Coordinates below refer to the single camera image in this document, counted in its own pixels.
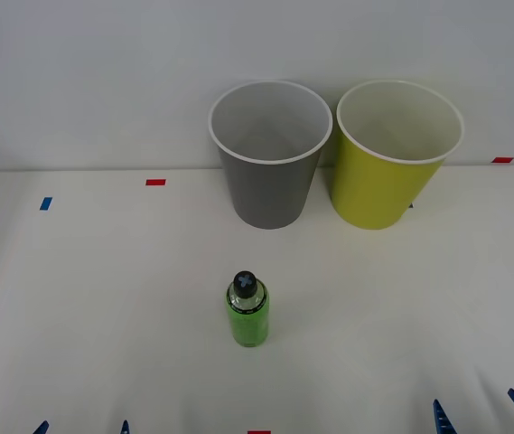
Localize green plastic bottle black cap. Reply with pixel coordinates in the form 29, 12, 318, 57
225, 269, 271, 349

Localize yellow-green plastic waste bin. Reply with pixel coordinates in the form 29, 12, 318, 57
330, 79, 465, 231

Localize grey plastic waste bin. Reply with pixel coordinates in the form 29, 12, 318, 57
207, 80, 334, 231

